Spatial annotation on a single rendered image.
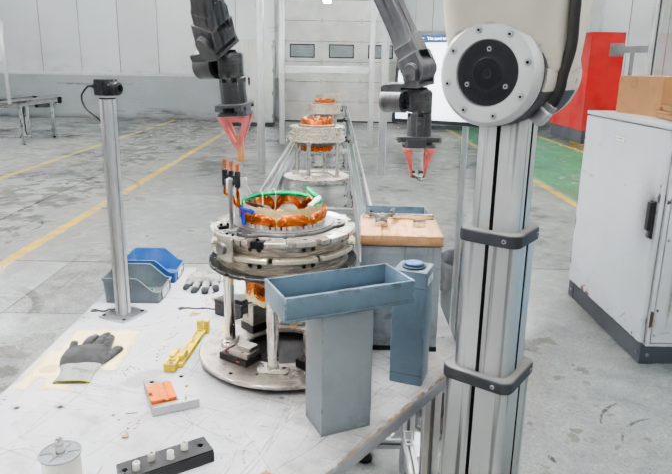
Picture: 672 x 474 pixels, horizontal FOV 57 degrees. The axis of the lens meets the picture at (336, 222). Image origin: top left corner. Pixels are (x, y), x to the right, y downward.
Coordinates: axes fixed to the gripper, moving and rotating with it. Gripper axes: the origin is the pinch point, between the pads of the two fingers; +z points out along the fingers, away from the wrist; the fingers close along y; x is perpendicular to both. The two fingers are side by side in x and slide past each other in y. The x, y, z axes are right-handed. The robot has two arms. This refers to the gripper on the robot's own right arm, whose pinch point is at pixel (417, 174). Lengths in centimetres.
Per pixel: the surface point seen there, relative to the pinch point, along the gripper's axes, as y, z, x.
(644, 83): -144, -20, -205
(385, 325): 7.3, 34.6, 10.9
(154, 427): 52, 41, 46
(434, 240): -3.2, 13.3, 11.8
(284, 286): 28, 14, 41
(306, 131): 43, 8, -201
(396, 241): 5.4, 13.7, 11.7
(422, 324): 0.7, 27.0, 28.0
